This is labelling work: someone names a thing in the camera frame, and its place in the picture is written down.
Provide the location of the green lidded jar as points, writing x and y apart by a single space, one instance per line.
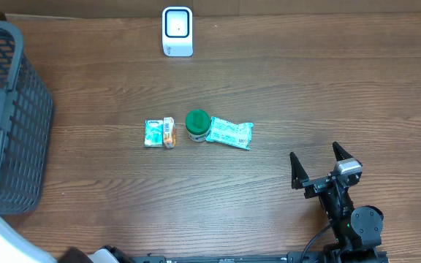
198 125

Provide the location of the mint green wipes packet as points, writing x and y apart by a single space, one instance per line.
228 133

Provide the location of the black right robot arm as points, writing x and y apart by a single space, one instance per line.
353 233

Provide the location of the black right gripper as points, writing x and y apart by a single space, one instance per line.
300 180

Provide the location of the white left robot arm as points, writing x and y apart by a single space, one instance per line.
15 248

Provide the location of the small orange box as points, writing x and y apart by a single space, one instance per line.
169 132

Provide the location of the small teal tissue pack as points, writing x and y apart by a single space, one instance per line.
153 133

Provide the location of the dark grey mesh basket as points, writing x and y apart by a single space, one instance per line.
26 120

